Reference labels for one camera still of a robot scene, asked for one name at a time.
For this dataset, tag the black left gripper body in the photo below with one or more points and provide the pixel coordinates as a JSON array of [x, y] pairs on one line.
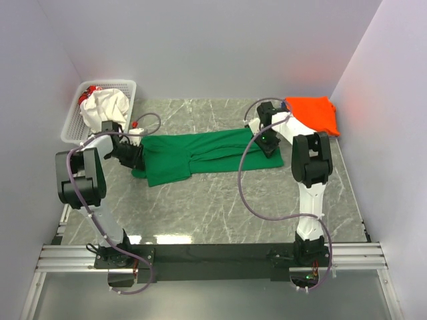
[[128, 154]]

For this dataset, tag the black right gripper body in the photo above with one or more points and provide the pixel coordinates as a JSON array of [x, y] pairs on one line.
[[268, 141]]

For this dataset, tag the green t shirt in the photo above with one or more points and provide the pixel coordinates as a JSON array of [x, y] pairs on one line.
[[173, 158]]

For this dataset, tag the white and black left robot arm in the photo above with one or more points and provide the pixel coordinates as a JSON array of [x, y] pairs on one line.
[[81, 184]]

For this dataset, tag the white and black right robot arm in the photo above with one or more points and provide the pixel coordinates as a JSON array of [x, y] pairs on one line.
[[311, 166]]

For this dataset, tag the white crumpled t shirt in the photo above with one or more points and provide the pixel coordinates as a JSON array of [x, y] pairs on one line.
[[105, 105]]

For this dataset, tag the folded orange t shirt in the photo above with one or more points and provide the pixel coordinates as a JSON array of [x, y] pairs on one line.
[[317, 113]]

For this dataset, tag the white plastic laundry basket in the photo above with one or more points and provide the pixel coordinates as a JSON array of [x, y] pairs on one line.
[[75, 130]]

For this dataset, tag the red garment in basket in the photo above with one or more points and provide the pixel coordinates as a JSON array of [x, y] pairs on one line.
[[87, 93]]

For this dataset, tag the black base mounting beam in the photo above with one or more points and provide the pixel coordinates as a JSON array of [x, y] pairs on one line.
[[198, 262]]

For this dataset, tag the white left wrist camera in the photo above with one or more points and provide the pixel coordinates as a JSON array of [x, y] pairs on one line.
[[135, 133]]

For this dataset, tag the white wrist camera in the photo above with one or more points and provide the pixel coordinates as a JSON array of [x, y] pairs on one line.
[[253, 124], [135, 133]]

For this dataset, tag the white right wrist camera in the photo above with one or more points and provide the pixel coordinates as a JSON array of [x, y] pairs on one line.
[[253, 124]]

